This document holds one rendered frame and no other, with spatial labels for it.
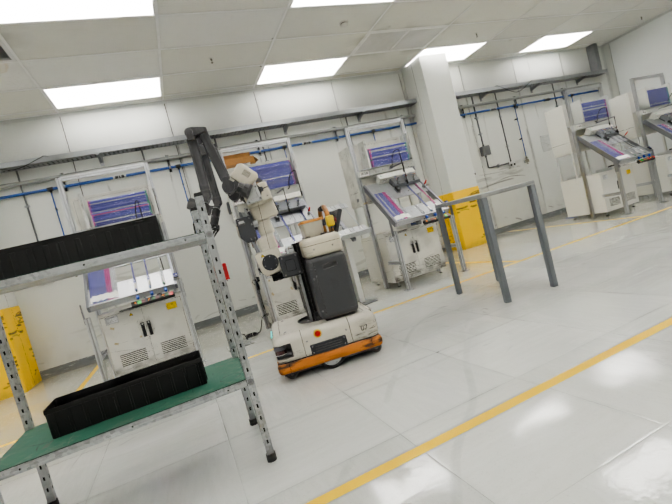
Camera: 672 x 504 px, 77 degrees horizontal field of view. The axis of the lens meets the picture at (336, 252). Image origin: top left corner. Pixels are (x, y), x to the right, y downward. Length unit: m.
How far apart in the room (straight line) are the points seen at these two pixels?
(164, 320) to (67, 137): 2.87
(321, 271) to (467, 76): 6.05
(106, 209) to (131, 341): 1.22
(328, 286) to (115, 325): 2.22
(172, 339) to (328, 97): 4.18
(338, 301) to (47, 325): 4.12
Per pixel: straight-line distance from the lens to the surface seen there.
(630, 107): 8.48
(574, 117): 7.35
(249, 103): 6.32
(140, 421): 1.77
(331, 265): 2.61
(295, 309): 4.33
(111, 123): 6.13
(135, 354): 4.24
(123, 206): 4.36
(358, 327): 2.64
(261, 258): 2.73
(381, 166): 4.98
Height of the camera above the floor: 0.84
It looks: 3 degrees down
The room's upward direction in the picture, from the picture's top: 15 degrees counter-clockwise
